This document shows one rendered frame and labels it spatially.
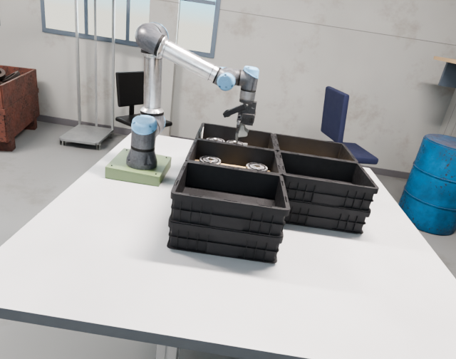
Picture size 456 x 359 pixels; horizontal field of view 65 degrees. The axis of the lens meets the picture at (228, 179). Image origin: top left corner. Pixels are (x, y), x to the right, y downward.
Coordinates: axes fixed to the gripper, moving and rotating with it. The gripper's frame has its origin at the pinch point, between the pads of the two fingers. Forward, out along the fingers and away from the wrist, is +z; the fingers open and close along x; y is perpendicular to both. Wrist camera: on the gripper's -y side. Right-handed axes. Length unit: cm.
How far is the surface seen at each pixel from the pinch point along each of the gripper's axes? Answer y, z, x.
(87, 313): -24, 23, -106
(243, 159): 5.8, 6.4, -12.2
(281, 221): 25, 5, -68
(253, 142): 8.2, 6.2, 18.2
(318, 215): 43, 16, -36
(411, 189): 152, 61, 138
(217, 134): -12.0, 4.7, 16.2
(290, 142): 28.5, 3.0, 20.1
